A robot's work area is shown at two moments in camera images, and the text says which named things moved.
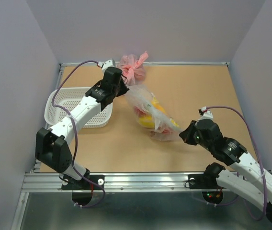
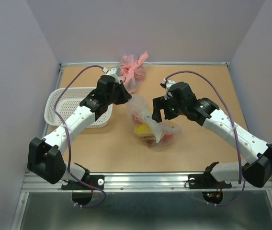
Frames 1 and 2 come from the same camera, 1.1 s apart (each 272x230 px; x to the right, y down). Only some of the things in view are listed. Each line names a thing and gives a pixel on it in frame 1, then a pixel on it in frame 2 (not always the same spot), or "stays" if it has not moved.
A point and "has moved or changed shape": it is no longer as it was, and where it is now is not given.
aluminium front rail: x=116 y=181 stays
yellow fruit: x=148 y=121 -> x=143 y=130
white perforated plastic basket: x=67 y=98 stays
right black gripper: x=187 y=134 -> x=160 y=103
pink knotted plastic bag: x=132 y=68 stays
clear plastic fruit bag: x=151 y=114 has moved or changed shape
